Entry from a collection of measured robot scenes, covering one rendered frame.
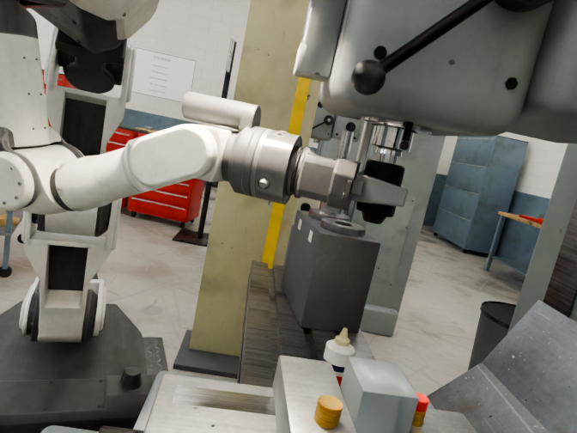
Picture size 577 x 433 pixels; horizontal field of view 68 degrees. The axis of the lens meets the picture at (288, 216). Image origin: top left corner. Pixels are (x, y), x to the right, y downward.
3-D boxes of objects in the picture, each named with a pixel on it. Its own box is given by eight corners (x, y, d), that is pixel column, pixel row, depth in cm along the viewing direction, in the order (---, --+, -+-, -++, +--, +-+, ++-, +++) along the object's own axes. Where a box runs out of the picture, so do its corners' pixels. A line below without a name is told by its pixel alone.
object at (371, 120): (368, 119, 46) (370, 112, 46) (352, 121, 55) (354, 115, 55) (443, 136, 47) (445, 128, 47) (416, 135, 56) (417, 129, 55)
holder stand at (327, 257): (299, 327, 81) (322, 226, 78) (280, 285, 102) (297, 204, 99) (358, 334, 84) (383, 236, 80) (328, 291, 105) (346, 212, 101)
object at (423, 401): (409, 426, 39) (416, 401, 39) (402, 414, 41) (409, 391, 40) (425, 428, 39) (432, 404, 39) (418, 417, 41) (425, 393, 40)
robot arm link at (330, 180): (361, 146, 46) (255, 124, 48) (340, 232, 48) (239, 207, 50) (364, 149, 58) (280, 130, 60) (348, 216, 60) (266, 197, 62)
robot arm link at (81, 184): (127, 202, 55) (9, 233, 60) (164, 186, 65) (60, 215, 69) (97, 119, 53) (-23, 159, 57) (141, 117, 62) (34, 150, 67)
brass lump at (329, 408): (315, 428, 36) (320, 408, 36) (312, 411, 38) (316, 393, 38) (340, 430, 36) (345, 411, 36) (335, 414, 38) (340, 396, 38)
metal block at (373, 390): (347, 451, 38) (363, 391, 37) (334, 408, 44) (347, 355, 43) (402, 457, 39) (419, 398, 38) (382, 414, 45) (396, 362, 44)
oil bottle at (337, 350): (315, 407, 57) (333, 332, 56) (312, 390, 61) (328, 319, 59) (344, 411, 58) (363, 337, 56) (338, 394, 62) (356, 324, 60)
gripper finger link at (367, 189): (402, 211, 50) (349, 198, 51) (409, 184, 49) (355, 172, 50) (403, 213, 48) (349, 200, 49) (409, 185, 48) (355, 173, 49)
